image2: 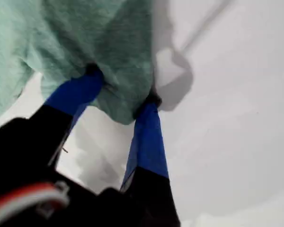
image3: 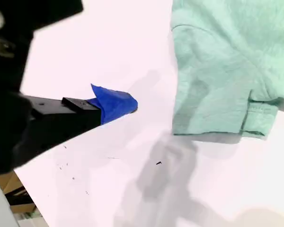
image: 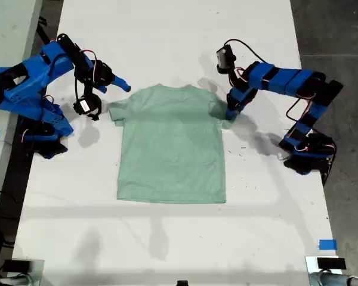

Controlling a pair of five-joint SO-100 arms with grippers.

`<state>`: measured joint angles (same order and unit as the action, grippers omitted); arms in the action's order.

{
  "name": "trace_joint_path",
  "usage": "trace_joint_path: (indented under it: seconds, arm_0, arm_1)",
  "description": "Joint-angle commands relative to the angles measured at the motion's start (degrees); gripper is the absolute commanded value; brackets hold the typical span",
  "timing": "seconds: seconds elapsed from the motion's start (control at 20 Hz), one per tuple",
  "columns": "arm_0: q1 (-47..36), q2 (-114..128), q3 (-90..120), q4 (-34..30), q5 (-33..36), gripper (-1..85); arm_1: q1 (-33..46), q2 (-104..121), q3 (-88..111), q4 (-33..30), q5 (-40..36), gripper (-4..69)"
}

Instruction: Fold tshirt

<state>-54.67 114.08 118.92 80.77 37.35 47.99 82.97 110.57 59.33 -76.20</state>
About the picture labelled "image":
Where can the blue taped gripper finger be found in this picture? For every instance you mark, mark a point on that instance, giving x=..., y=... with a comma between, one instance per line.
x=241, y=104
x=231, y=105
x=120, y=82
x=101, y=88

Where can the pale green T-shirt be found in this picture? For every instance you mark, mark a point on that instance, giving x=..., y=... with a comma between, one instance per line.
x=173, y=149

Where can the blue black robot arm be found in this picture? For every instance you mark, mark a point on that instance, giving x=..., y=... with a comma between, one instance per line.
x=286, y=80
x=27, y=83

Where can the black metal bar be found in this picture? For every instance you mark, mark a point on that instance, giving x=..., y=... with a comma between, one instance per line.
x=46, y=37

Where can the pale side table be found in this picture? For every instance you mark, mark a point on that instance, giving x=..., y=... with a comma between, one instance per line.
x=9, y=35

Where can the black table clamp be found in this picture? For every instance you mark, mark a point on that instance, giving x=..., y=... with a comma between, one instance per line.
x=326, y=175

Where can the shiny metal plate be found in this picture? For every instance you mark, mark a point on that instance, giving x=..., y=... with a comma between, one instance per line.
x=37, y=274
x=311, y=268

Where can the small black box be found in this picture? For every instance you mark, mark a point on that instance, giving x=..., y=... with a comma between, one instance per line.
x=331, y=263
x=16, y=265

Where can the small black object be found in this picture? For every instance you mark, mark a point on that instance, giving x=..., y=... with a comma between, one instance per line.
x=182, y=283

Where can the black camera stalk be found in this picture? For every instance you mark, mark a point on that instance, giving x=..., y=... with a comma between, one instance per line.
x=91, y=89
x=234, y=79

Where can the black camera box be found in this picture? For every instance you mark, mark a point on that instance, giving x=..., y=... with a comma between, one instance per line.
x=85, y=105
x=225, y=58

